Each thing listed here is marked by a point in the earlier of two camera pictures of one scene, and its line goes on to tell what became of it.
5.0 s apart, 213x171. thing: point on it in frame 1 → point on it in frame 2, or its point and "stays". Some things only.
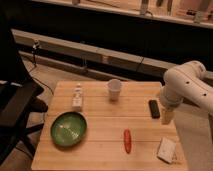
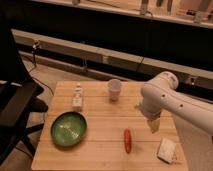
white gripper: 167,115 → 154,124
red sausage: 127,136 stays
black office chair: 18,96 stays
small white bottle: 77,100 stays
